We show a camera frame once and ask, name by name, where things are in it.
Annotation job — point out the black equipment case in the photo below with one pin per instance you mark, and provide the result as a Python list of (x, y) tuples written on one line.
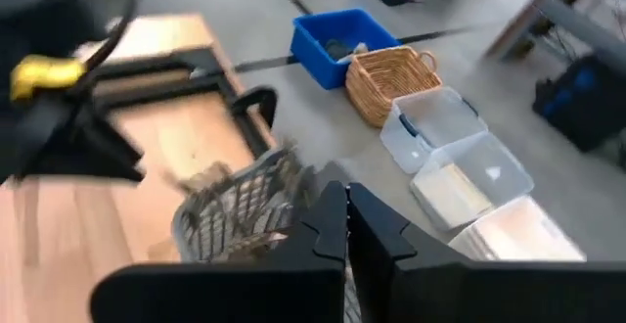
[(577, 103)]

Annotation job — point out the light wooden board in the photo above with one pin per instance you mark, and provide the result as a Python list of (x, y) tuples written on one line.
[(450, 198)]

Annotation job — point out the blue plastic bin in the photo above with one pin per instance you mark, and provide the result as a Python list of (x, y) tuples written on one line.
[(318, 63)]

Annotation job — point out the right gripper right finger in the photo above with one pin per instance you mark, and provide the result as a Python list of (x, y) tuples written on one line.
[(415, 289)]

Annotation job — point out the clear plastic bin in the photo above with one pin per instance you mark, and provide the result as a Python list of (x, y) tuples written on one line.
[(508, 186)]

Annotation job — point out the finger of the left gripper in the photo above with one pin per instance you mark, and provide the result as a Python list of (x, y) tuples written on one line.
[(88, 152)]

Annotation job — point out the white plastic bin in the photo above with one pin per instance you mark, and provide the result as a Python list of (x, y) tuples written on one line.
[(518, 235)]

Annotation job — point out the dark cloth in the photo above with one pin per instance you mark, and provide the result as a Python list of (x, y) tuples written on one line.
[(336, 49)]

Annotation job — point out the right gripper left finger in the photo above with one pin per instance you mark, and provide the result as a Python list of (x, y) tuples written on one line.
[(293, 289)]

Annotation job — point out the grey plastic cutlery basket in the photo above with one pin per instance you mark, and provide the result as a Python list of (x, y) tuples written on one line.
[(235, 215)]

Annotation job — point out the clear bin with blue latch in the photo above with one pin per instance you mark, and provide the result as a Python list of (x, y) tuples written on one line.
[(406, 152)]

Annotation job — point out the grey desk leg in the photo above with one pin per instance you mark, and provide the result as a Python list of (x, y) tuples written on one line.
[(577, 24)]

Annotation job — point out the white cloth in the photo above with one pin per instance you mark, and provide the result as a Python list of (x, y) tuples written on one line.
[(359, 49)]

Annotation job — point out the wicker basket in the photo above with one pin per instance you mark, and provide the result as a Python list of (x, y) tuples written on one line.
[(371, 98)]

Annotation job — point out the black aluminium table frame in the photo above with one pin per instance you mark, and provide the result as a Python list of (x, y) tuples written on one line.
[(156, 61)]

